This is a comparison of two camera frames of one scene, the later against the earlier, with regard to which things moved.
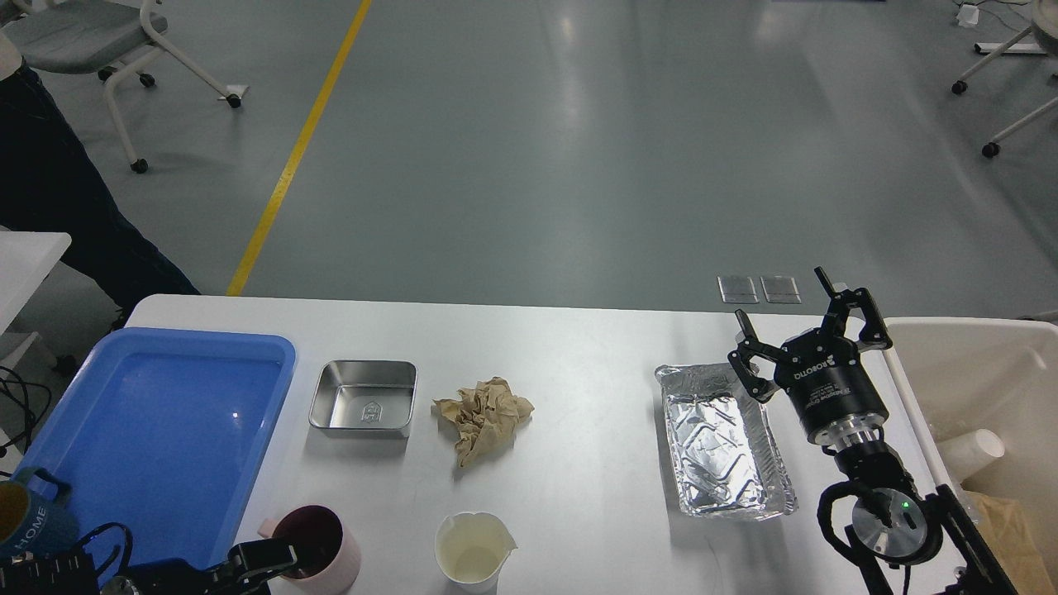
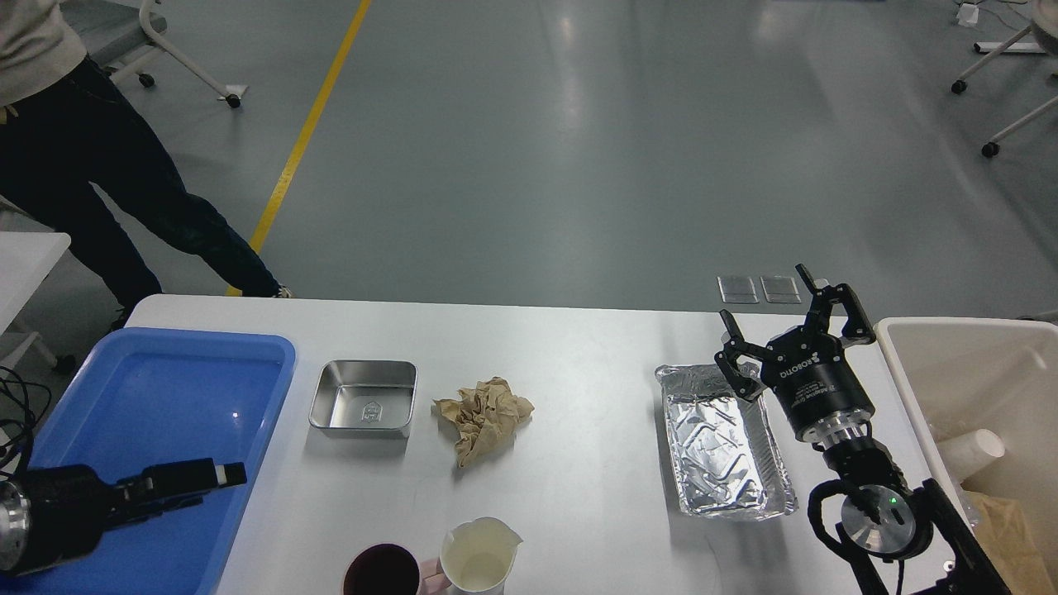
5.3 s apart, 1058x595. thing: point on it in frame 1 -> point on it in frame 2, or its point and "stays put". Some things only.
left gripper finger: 264,554 -> 168,487
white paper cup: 968,454 stays put
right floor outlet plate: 781,289 stays put
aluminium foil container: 723,457 stays put
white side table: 26,259 stays put
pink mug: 328,551 -> 392,568
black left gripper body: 176,577 -> 69,506
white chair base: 1045,30 stays put
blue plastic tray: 164,432 stays put
